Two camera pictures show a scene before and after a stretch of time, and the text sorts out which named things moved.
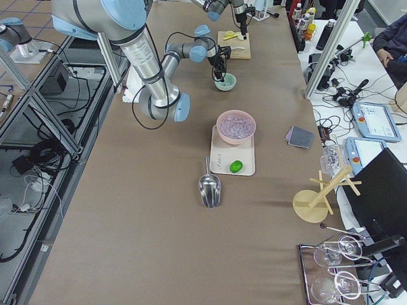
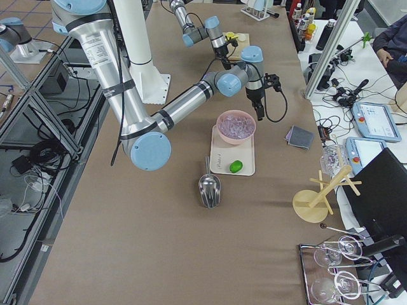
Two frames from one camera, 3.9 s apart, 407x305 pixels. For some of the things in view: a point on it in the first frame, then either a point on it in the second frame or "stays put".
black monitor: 378,204 stays put
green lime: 235,166 stays put
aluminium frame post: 346,16 stays put
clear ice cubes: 236,126 stays put
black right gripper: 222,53 to 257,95
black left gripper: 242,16 to 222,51
